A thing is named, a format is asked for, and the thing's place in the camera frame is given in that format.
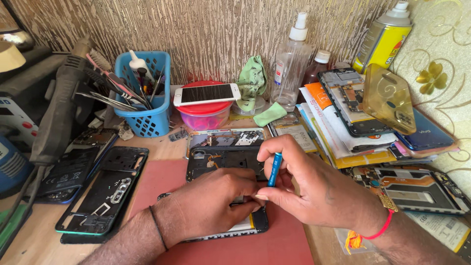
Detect small folded green cloth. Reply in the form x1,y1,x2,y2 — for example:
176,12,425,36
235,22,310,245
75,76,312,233
253,102,288,128

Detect silver tweezers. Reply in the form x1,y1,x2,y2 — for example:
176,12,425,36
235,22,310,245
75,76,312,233
75,91,140,112

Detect red wrist thread with ornament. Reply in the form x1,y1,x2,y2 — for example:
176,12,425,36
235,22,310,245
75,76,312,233
344,191,399,255

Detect phone with white battery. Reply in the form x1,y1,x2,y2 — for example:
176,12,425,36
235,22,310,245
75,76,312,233
157,191,269,243

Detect silver-edged opened phone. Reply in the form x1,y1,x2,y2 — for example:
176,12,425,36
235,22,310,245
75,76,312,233
185,127,266,160

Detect yellow spray can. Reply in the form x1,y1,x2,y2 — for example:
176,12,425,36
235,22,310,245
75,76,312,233
352,1,413,75

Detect small clear plastic bag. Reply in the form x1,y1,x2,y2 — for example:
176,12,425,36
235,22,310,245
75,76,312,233
334,227,377,255

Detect grey phone battery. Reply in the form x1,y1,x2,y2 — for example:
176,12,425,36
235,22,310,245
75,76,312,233
267,112,318,154

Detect clear plastic tub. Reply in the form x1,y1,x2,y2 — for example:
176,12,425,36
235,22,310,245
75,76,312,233
231,96,267,117

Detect red work mat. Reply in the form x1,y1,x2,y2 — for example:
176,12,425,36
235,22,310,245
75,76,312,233
126,159,315,265

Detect white glue bottle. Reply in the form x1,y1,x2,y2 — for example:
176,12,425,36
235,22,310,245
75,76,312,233
128,49,155,83

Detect stack of packets and papers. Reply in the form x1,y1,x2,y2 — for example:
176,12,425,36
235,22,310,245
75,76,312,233
295,82,460,170

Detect yellow transparent phone case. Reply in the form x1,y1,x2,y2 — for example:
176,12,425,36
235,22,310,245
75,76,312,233
362,63,417,136

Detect white rework station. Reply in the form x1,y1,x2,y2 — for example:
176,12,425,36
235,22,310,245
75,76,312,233
0,95,39,148

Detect white smartphone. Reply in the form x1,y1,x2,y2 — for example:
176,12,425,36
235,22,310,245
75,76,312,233
173,83,242,107

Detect crumpled green cloth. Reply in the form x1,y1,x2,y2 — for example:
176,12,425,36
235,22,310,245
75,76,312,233
235,55,268,112

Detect brown bottle with white cap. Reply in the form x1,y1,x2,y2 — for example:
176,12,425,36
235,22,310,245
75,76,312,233
297,50,331,104

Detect blue plastic basket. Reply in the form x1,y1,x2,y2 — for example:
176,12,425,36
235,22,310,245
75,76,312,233
114,50,172,138

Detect clear spray bottle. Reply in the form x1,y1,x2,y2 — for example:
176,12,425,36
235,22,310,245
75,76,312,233
270,12,313,112

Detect green-edged black phone frame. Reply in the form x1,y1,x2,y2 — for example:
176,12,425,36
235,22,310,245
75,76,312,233
55,146,150,236

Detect person's right hand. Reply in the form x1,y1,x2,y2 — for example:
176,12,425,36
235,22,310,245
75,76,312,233
255,134,393,238

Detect beige tape roll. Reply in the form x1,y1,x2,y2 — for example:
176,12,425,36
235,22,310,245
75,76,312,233
0,41,27,73

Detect blue device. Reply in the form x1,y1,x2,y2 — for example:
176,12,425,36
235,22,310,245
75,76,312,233
0,134,34,196

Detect person's left hand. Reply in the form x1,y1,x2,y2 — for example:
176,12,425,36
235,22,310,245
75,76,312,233
153,167,265,247

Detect blue screwdriver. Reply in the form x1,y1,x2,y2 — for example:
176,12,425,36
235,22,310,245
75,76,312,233
266,152,283,188

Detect small grey metal part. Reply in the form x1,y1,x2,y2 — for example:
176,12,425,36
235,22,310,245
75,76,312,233
168,127,189,143

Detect black wrist thread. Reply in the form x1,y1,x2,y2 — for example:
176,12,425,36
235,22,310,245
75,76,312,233
149,205,169,253

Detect white phone battery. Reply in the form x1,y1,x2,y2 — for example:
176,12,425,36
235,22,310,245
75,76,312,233
404,210,471,255

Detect red-lidded plastic container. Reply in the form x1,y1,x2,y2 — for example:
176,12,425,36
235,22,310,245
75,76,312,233
175,80,234,132

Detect shiny metal bowl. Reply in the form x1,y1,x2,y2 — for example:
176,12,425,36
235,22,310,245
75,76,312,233
0,29,36,53

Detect bunch of metal repair tools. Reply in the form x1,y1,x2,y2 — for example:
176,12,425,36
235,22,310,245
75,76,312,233
135,66,167,110

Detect blue phone back cover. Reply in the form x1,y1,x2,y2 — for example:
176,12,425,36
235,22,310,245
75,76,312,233
394,107,457,152

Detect opened phone with circuit board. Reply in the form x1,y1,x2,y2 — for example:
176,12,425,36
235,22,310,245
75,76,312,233
317,67,396,138

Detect grey hot air gun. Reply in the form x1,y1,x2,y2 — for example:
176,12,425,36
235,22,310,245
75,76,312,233
29,34,97,167

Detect blue-edged phone with black battery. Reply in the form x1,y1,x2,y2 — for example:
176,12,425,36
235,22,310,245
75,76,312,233
23,128,120,205

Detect black phone inner frame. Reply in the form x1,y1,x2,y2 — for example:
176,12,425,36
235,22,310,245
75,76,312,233
185,145,268,183

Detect pink toothbrush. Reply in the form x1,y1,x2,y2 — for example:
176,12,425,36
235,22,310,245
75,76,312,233
85,49,149,108

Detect opened phone with orange flex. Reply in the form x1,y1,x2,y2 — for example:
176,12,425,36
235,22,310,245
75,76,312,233
350,165,471,216

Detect green mat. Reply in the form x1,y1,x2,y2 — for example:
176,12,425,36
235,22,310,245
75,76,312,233
0,203,33,259

